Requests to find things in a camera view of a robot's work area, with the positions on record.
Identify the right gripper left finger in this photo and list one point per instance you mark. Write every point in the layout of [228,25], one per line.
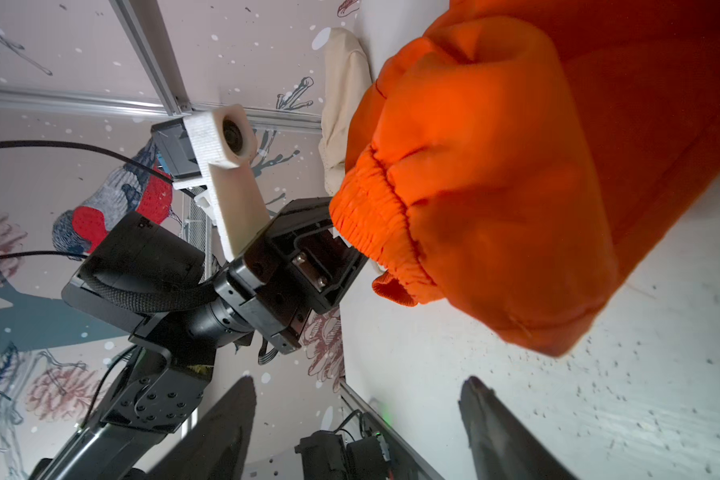
[217,447]

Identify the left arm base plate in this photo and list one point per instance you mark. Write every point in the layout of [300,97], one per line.
[377,453]

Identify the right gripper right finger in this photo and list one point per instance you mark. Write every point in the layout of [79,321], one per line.
[501,446]

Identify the beige shorts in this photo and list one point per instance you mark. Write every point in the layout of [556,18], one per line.
[347,77]

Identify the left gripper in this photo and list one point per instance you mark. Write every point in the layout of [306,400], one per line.
[294,265]

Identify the orange shorts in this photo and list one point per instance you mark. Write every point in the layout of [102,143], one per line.
[520,158]

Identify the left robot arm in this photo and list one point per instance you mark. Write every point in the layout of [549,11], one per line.
[150,284]

